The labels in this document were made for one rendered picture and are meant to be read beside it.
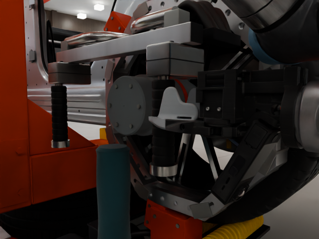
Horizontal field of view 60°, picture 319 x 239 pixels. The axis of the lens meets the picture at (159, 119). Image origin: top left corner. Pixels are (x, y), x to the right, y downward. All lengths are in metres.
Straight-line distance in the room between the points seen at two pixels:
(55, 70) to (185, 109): 0.40
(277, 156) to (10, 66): 0.76
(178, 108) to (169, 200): 0.41
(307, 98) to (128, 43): 0.33
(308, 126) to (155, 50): 0.24
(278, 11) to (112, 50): 0.33
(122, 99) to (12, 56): 0.45
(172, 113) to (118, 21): 0.53
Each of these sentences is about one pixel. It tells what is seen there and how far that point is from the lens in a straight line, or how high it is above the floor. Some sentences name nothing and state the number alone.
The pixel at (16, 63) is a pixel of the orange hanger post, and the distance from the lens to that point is 0.95.
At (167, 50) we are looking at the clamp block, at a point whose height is 0.94.
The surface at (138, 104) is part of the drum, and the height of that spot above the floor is 0.85.
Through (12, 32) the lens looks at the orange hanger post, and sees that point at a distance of 0.96.
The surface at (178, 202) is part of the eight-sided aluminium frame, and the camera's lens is 0.72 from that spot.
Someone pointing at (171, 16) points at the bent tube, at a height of 0.99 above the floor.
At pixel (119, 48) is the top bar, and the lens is 0.54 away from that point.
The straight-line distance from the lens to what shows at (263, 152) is 0.34.
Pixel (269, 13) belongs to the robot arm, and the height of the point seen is 0.96.
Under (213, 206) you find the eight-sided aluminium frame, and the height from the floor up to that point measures 0.62.
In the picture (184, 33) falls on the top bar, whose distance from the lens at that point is 0.43.
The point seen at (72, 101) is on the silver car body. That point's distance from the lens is 1.45.
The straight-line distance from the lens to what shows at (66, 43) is 0.72.
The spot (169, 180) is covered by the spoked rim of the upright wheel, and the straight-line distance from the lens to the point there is 0.85.
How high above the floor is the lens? 0.87
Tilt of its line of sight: 5 degrees down
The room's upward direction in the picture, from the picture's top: straight up
